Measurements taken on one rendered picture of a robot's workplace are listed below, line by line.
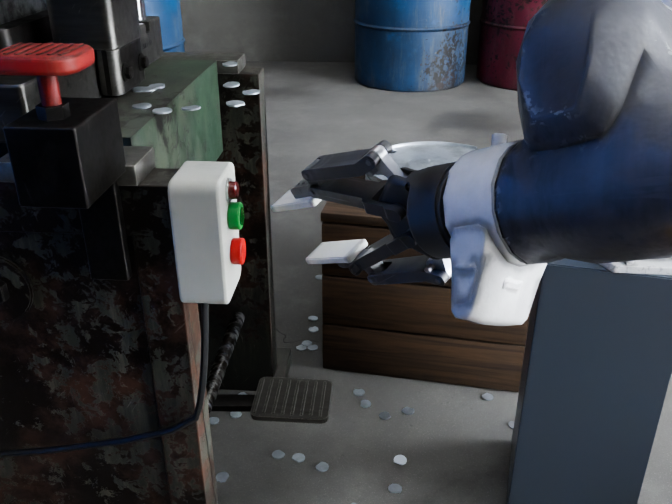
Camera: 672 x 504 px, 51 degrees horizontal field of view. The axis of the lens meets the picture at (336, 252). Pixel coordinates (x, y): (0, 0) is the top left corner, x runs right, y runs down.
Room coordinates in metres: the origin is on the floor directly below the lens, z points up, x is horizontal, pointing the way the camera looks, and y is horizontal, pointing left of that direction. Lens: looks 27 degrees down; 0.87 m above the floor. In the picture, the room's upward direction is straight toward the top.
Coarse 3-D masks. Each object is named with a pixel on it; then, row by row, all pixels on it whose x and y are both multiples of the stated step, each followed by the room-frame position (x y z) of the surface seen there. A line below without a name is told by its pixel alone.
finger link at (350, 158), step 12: (384, 144) 0.54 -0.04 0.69; (324, 156) 0.60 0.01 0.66; (336, 156) 0.59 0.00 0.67; (348, 156) 0.57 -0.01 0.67; (360, 156) 0.56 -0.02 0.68; (372, 156) 0.53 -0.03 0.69; (312, 168) 0.59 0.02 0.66; (324, 168) 0.57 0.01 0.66; (336, 168) 0.56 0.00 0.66; (348, 168) 0.55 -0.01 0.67; (360, 168) 0.54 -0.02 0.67; (372, 168) 0.53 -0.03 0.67; (312, 180) 0.59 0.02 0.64
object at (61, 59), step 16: (16, 48) 0.57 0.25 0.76; (32, 48) 0.58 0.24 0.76; (48, 48) 0.57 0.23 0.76; (64, 48) 0.58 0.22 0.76; (80, 48) 0.58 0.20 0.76; (0, 64) 0.55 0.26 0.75; (16, 64) 0.55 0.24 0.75; (32, 64) 0.54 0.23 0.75; (48, 64) 0.54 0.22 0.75; (64, 64) 0.55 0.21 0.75; (80, 64) 0.56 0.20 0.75; (48, 80) 0.57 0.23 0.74; (48, 96) 0.57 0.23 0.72
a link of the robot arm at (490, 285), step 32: (480, 160) 0.47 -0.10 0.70; (448, 192) 0.47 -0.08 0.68; (480, 192) 0.44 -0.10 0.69; (448, 224) 0.46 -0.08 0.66; (480, 224) 0.44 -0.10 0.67; (480, 256) 0.43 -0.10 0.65; (512, 256) 0.43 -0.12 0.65; (480, 288) 0.42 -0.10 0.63; (512, 288) 0.43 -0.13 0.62; (480, 320) 0.42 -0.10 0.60; (512, 320) 0.44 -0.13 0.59
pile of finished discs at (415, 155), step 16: (400, 144) 1.46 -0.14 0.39; (416, 144) 1.47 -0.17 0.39; (432, 144) 1.48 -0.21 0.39; (448, 144) 1.47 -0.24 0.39; (464, 144) 1.46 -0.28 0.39; (400, 160) 1.37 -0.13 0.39; (416, 160) 1.35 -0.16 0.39; (432, 160) 1.35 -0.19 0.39; (448, 160) 1.35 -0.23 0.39; (368, 176) 1.33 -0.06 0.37; (384, 176) 1.28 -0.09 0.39
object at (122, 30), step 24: (48, 0) 0.86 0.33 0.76; (72, 0) 0.86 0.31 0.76; (96, 0) 0.86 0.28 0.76; (120, 0) 0.89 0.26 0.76; (72, 24) 0.86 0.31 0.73; (96, 24) 0.86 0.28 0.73; (120, 24) 0.88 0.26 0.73; (96, 48) 0.86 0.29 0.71; (120, 48) 0.87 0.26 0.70; (120, 72) 0.86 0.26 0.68; (144, 72) 0.95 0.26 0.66
